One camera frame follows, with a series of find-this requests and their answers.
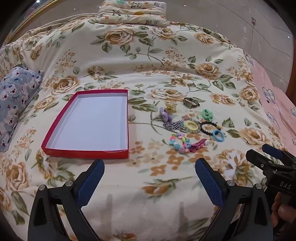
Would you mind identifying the black bead bracelet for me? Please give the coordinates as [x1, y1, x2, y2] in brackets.
[200, 122, 222, 136]

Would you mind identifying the gold bed frame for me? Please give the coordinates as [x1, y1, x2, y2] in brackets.
[5, 0, 67, 44]

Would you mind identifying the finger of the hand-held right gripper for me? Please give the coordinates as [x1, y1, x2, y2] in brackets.
[262, 144, 296, 164]
[245, 149, 281, 173]

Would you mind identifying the colourful bead bracelet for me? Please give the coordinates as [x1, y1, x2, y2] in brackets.
[169, 133, 192, 154]

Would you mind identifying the grey bear print pillow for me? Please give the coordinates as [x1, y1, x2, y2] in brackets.
[0, 66, 43, 152]

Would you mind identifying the glass bead bracelet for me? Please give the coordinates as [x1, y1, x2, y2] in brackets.
[183, 117, 204, 134]

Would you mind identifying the folded panda print quilt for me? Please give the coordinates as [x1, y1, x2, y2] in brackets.
[95, 0, 167, 26]

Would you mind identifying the rose gold wrist watch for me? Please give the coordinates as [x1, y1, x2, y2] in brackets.
[183, 97, 200, 109]

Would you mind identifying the blue hair tie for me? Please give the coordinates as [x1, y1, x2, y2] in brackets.
[212, 130, 225, 142]

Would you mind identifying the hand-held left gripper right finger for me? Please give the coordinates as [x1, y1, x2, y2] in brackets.
[195, 158, 273, 241]

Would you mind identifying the person's right hand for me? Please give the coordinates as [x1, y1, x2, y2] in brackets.
[270, 192, 296, 229]

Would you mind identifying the pink heart print sheet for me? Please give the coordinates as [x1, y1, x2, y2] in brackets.
[243, 52, 296, 153]

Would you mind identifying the pink hair clip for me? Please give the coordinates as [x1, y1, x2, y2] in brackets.
[190, 138, 210, 153]

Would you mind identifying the red shallow cardboard box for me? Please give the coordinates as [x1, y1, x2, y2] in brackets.
[41, 89, 129, 159]

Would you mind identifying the yellow hair claw clip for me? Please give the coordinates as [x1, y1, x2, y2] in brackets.
[165, 101, 178, 113]

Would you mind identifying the cream floral blanket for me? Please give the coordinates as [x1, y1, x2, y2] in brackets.
[0, 16, 287, 241]

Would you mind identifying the green hair tie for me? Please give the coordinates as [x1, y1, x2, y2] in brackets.
[202, 109, 214, 121]

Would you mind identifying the brown wooden furniture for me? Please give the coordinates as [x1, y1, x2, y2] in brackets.
[285, 28, 296, 102]

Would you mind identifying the silver chain necklace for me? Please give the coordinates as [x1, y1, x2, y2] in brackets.
[162, 119, 185, 133]

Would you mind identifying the purple hair clip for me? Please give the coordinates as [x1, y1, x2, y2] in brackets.
[159, 107, 173, 121]

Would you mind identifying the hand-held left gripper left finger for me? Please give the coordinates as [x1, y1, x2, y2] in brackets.
[28, 159, 105, 241]

